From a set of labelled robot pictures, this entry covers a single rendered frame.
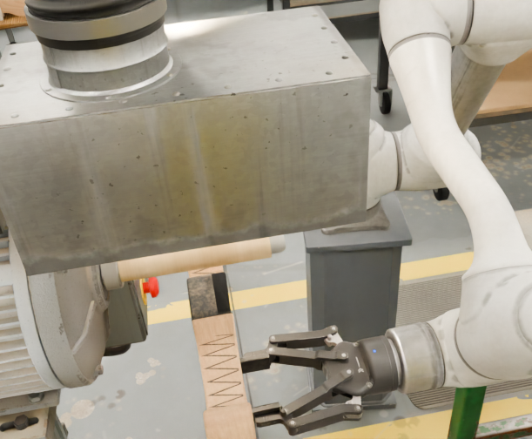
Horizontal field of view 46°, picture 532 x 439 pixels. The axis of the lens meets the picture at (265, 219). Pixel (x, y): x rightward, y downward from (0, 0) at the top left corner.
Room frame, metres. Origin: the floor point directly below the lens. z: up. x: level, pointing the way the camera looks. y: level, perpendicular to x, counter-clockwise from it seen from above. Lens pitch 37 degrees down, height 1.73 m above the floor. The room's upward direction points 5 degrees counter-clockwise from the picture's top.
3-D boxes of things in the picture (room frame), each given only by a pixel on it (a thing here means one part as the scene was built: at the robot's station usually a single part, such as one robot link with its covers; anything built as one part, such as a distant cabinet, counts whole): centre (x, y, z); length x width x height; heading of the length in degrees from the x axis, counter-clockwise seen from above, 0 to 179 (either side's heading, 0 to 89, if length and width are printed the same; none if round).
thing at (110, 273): (0.57, 0.19, 1.25); 0.05 x 0.02 x 0.05; 7
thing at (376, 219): (1.38, -0.22, 0.73); 0.22 x 0.18 x 0.06; 89
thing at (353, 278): (1.38, -0.24, 0.35); 0.28 x 0.28 x 0.70; 89
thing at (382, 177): (1.38, -0.25, 0.87); 0.18 x 0.16 x 0.22; 90
